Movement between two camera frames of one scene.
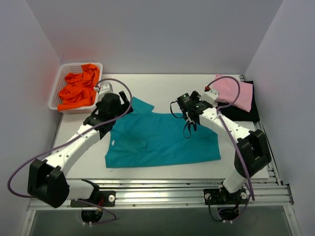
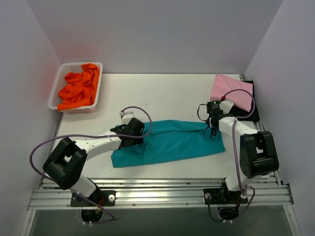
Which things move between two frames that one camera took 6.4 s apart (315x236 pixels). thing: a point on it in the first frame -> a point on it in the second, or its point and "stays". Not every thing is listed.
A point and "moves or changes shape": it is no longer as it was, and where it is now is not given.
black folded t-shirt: x=235 y=113 stays
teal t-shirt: x=143 y=138 moves or changes shape
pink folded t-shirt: x=228 y=90 stays
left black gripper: x=123 y=103 -> x=133 y=140
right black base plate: x=223 y=197 stays
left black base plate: x=105 y=198 stays
